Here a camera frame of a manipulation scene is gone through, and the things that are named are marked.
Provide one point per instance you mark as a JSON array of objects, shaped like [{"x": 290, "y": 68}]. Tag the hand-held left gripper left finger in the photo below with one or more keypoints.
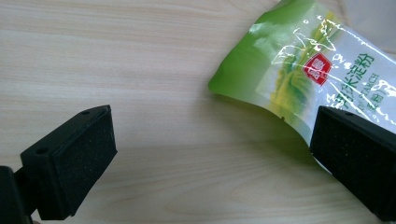
[{"x": 67, "y": 168}]

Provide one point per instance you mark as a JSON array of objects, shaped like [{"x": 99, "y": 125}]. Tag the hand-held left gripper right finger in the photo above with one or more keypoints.
[{"x": 355, "y": 158}]

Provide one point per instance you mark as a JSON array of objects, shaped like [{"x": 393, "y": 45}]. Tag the green and white starch bag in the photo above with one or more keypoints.
[{"x": 289, "y": 62}]

